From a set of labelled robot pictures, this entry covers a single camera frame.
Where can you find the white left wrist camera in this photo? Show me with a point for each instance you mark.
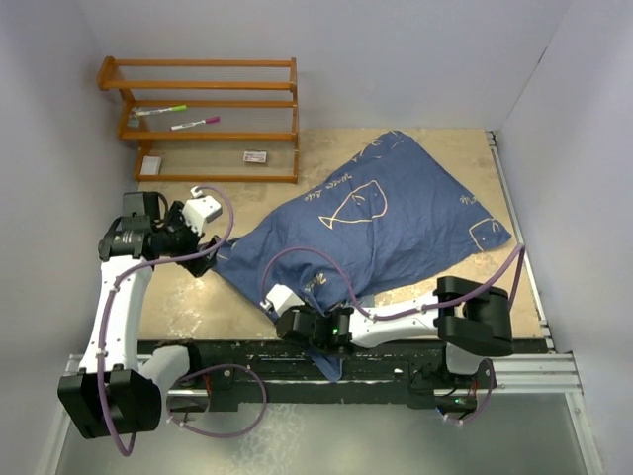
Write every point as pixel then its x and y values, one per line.
pixel 200 210

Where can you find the pink capped marker pen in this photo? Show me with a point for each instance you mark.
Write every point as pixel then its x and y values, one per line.
pixel 194 124

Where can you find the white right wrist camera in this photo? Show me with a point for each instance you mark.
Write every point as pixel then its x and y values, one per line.
pixel 279 299

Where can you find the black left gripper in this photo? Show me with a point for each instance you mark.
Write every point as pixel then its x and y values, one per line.
pixel 175 218

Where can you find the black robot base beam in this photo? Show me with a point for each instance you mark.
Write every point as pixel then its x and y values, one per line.
pixel 414 373

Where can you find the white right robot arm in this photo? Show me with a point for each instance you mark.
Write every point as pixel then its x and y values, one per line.
pixel 472 319

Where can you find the blue pillowcase with yellow drawings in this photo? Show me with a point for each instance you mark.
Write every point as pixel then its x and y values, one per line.
pixel 389 217

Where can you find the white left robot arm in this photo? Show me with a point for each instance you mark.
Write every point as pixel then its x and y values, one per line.
pixel 112 393

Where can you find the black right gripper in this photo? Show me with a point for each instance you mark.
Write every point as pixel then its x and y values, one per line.
pixel 307 308

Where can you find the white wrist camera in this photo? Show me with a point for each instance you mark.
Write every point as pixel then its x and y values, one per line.
pixel 279 299
pixel 200 210

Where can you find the small white box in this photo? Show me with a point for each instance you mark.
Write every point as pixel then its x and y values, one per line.
pixel 150 165

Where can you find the orange wooden shelf rack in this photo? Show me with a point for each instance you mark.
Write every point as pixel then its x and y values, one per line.
pixel 133 127

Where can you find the green capped marker pen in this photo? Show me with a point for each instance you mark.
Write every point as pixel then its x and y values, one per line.
pixel 158 111

